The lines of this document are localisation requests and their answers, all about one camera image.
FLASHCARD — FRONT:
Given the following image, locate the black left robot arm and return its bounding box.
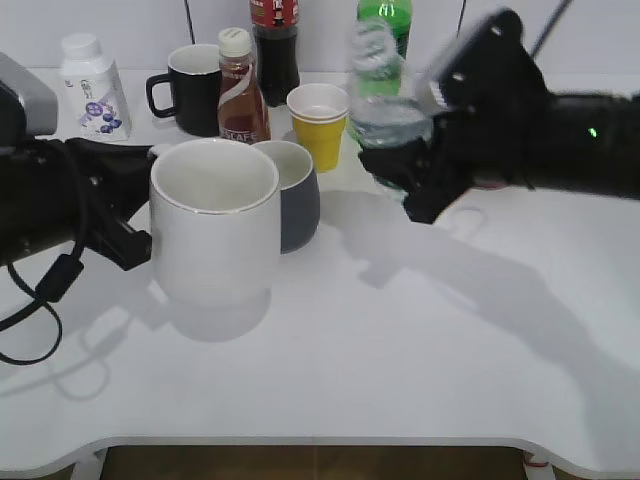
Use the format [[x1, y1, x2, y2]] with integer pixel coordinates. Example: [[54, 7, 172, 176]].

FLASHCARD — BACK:
[[1, 138, 157, 271]]

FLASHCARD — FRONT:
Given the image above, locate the black ceramic mug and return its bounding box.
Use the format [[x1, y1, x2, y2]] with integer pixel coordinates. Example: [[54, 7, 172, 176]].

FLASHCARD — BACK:
[[145, 44, 222, 137]]

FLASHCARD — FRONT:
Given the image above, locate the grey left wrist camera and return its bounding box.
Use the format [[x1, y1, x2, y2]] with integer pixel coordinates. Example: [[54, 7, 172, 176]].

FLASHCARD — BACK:
[[1, 53, 58, 151]]

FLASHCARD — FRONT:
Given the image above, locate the white table leg right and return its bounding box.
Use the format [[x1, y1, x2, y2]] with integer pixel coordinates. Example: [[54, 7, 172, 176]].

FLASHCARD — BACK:
[[522, 450, 556, 480]]

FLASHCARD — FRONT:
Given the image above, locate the grey ceramic mug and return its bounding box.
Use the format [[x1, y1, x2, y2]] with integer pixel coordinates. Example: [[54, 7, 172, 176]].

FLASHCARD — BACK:
[[253, 140, 321, 254]]

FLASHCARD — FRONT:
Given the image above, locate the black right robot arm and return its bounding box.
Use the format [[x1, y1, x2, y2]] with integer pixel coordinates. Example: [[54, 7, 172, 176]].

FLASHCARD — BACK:
[[359, 94, 639, 224]]

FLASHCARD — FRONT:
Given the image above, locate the yellow paper cup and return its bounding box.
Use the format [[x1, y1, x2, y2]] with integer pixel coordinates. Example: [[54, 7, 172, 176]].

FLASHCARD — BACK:
[[286, 83, 349, 173]]

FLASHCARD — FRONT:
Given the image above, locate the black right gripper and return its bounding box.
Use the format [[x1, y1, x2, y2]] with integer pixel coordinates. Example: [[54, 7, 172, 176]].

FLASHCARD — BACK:
[[358, 114, 534, 224]]

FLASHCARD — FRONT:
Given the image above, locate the white table leg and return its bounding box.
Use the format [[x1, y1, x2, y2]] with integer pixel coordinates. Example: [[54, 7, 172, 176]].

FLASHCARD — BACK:
[[522, 450, 556, 480], [69, 445, 108, 480]]

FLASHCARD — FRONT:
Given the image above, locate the dark cola bottle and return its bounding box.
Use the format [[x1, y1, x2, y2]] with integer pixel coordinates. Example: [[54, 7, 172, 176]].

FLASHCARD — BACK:
[[250, 0, 300, 107]]

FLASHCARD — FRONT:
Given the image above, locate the black camera cable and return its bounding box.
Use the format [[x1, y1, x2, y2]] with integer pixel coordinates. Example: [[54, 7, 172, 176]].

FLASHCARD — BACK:
[[0, 142, 104, 365]]

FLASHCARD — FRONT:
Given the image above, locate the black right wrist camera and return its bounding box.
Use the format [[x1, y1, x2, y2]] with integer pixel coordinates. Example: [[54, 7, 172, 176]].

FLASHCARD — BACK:
[[415, 8, 549, 116]]

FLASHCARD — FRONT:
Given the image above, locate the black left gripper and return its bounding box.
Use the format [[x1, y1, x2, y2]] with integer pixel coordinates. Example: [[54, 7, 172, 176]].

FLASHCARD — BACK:
[[29, 138, 159, 271]]

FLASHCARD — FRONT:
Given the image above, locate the white table leg left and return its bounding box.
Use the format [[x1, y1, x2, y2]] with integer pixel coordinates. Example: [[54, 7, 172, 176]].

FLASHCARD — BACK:
[[69, 445, 108, 480]]

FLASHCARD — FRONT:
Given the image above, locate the clear water bottle green label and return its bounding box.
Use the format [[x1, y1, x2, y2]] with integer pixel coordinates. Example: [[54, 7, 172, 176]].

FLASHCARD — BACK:
[[348, 17, 432, 148]]

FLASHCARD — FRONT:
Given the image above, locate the brown Nescafe coffee bottle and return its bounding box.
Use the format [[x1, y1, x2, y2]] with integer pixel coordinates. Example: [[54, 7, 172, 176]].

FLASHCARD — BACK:
[[218, 27, 271, 144]]

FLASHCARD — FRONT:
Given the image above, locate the green soda bottle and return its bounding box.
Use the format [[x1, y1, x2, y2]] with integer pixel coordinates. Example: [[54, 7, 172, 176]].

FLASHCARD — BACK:
[[357, 0, 413, 59]]

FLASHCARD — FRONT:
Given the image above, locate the white ceramic mug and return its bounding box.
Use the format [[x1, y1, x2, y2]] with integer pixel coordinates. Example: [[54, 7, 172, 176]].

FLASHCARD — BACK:
[[149, 138, 281, 307]]

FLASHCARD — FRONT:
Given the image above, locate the white blueberry yogurt carton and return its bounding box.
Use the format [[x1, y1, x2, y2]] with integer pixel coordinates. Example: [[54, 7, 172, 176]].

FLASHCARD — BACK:
[[60, 33, 131, 142]]

